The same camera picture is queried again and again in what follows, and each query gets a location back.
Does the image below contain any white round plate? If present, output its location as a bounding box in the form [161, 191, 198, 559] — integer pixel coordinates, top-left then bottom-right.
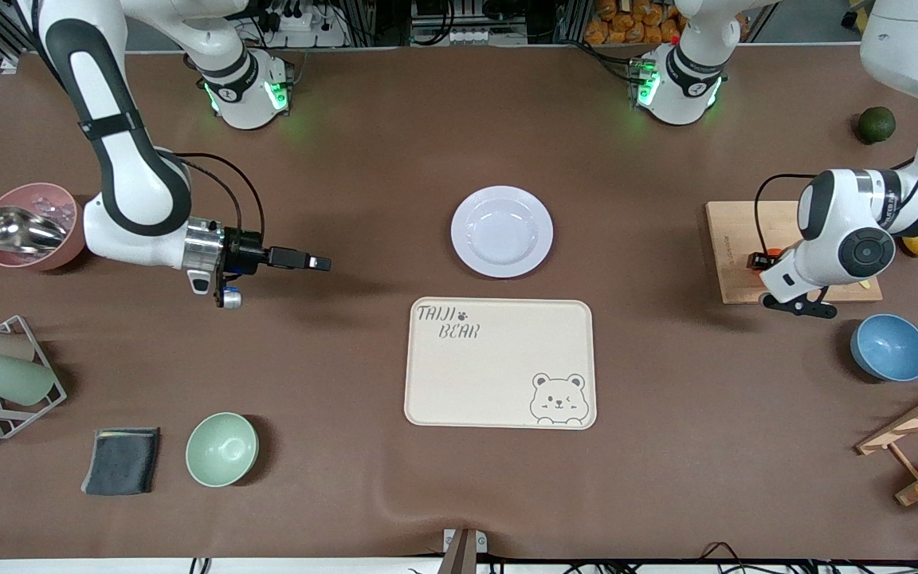
[450, 186, 554, 279]

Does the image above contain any wooden cutting board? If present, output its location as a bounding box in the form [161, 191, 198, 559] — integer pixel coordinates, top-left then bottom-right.
[705, 200, 883, 305]

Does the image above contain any blue bowl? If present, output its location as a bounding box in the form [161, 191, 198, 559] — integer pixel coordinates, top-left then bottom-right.
[850, 313, 918, 383]

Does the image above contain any pink bowl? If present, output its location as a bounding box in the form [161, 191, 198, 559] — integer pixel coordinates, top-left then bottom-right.
[0, 183, 89, 272]

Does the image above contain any dark green lime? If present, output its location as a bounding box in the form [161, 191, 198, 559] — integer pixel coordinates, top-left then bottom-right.
[858, 106, 896, 145]

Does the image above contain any mint green bowl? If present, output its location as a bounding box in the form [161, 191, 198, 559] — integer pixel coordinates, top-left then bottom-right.
[186, 412, 259, 488]

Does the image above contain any cream bear print tray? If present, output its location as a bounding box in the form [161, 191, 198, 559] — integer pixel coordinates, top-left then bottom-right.
[404, 298, 597, 431]

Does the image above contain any wooden drying rack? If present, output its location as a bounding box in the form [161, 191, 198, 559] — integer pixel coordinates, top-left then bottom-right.
[856, 375, 918, 507]

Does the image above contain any white power strip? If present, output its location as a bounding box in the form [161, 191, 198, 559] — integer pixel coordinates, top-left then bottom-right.
[256, 0, 348, 49]

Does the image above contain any shiny metal scoop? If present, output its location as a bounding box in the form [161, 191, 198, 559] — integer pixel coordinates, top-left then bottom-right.
[0, 206, 68, 256]

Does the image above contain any dark grey folded cloth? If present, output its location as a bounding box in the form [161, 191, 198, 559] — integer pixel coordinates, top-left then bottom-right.
[81, 428, 161, 496]

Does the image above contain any mint green cup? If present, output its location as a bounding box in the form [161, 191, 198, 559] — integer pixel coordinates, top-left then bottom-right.
[0, 353, 56, 407]

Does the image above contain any bag of orange buns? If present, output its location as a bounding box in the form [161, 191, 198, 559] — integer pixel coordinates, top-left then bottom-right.
[584, 0, 687, 46]

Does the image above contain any metal table clamp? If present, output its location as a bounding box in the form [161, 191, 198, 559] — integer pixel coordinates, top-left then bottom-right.
[437, 528, 488, 574]

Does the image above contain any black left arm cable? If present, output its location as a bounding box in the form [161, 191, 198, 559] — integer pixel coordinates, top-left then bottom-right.
[755, 174, 818, 258]

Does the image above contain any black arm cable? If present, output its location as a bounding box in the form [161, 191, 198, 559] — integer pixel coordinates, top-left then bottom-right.
[172, 152, 265, 240]
[755, 174, 818, 258]

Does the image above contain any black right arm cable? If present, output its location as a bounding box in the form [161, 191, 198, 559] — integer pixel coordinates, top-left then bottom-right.
[172, 152, 265, 240]

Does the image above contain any white wire cup rack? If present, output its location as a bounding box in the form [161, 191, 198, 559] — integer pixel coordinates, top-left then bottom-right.
[0, 315, 68, 440]

